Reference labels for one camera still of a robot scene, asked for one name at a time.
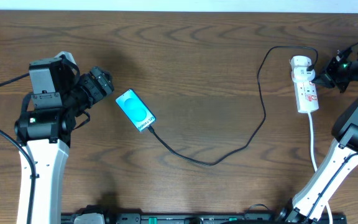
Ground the turquoise screen smartphone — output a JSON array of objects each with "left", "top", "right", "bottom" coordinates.
[{"left": 116, "top": 88, "right": 156, "bottom": 132}]

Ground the black charging cable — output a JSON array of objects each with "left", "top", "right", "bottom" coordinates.
[{"left": 147, "top": 45, "right": 319, "bottom": 167}]

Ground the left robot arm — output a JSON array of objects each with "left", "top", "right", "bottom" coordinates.
[{"left": 14, "top": 52, "right": 114, "bottom": 223}]

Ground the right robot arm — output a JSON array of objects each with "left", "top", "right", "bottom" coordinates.
[{"left": 276, "top": 47, "right": 358, "bottom": 223}]

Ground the white USB charger plug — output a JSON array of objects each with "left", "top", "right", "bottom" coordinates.
[{"left": 290, "top": 55, "right": 315, "bottom": 83}]

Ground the white power strip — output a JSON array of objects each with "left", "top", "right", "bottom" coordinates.
[{"left": 291, "top": 68, "right": 319, "bottom": 113}]

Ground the white power strip cord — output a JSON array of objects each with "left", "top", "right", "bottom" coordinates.
[{"left": 307, "top": 112, "right": 334, "bottom": 224}]

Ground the black left camera cable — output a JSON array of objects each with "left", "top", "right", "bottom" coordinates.
[{"left": 0, "top": 73, "right": 39, "bottom": 224}]

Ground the black camera cable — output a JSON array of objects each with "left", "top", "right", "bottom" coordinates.
[
  {"left": 0, "top": 73, "right": 39, "bottom": 224},
  {"left": 303, "top": 152, "right": 358, "bottom": 223}
]

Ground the black right camera cable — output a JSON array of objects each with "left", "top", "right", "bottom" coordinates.
[{"left": 303, "top": 152, "right": 358, "bottom": 223}]

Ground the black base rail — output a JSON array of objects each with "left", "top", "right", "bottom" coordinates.
[{"left": 60, "top": 203, "right": 347, "bottom": 224}]

